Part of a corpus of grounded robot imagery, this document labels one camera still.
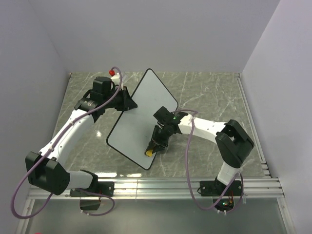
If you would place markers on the aluminium side rail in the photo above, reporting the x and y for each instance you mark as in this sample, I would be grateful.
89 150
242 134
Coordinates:
264 165

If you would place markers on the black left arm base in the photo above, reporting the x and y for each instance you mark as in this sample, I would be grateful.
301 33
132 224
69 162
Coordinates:
90 198

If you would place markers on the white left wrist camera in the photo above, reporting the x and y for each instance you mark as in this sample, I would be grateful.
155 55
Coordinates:
116 79

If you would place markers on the aluminium mounting rail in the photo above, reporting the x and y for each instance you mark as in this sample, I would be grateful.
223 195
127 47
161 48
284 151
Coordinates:
177 188

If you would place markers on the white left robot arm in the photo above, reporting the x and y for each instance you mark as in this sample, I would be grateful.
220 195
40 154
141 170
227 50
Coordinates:
45 169

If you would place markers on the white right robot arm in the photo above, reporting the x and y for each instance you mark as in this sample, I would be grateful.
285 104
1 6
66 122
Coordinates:
233 142

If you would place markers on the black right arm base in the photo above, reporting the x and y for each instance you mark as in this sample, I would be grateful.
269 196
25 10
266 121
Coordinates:
232 198

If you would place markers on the white whiteboard black frame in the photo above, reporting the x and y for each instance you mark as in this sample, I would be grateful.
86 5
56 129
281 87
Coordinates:
133 129

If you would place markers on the yellow bone-shaped eraser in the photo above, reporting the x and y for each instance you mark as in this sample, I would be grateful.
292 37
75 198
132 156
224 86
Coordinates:
149 153

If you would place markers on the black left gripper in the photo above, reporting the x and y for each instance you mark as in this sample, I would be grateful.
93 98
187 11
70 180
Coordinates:
128 103

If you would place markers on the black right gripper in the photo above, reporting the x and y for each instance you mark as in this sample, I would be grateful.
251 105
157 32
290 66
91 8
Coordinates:
160 144

